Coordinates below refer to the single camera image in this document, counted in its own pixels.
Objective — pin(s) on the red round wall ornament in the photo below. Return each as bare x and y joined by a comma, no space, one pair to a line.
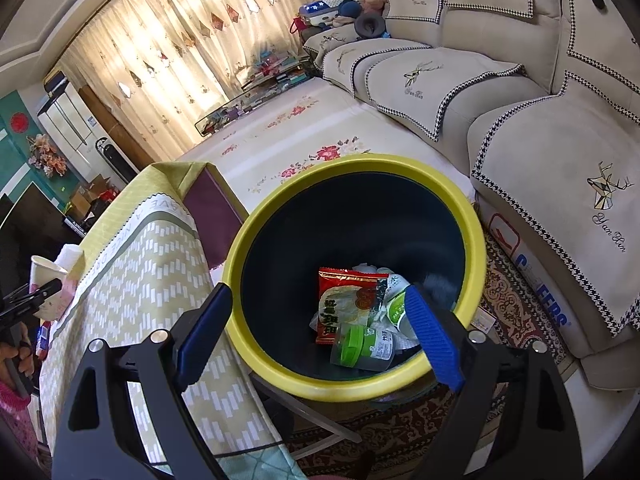
19,121

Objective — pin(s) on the artificial flower decoration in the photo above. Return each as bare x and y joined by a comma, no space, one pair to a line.
47,157

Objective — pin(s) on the black television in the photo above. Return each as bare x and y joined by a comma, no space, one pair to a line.
30,220

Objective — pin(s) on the person's left forearm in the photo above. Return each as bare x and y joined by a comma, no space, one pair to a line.
15,410

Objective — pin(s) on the green lidded jar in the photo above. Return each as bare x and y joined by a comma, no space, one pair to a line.
360,345

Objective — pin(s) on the green tissue pack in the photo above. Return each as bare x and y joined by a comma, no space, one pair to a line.
395,307

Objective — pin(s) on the red snack packet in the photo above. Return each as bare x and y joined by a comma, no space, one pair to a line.
345,305

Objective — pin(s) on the beige sofa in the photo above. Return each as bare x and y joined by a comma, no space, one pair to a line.
450,85

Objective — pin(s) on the white paper cup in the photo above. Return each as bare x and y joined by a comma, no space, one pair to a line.
45,275

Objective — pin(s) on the green zigzag tablecloth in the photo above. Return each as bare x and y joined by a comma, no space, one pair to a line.
150,270

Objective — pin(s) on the metal table frame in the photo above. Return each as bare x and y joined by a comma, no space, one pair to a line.
320,422

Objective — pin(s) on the white refrigerator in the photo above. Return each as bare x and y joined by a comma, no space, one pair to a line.
70,120

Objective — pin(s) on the purple cloth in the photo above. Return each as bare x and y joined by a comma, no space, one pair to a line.
215,210

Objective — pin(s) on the pink tissue box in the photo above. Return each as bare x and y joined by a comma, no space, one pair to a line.
67,260

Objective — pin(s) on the grey neck pillow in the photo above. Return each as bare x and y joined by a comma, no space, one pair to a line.
370,26

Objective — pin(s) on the white printed carton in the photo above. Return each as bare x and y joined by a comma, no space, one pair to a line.
530,285

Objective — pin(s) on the dark red patterned rug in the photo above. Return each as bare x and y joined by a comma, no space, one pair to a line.
510,300

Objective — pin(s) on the white floral carpet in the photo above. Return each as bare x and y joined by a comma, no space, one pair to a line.
300,125

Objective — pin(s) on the white paper towel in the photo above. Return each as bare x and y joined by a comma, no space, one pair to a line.
407,338

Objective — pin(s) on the person's left hand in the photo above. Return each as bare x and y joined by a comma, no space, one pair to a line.
9,355

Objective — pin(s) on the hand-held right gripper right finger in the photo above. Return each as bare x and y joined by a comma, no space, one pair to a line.
435,335

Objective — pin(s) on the blue starry bag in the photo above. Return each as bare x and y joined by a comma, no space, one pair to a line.
322,10

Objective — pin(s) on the cardboard boxes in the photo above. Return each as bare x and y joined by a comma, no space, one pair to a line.
92,197

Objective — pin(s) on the beige patterned curtain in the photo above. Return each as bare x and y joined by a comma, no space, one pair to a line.
175,60

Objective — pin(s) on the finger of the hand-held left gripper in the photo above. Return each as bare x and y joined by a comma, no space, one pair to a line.
30,294

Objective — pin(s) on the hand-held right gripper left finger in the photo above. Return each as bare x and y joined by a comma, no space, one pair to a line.
205,330

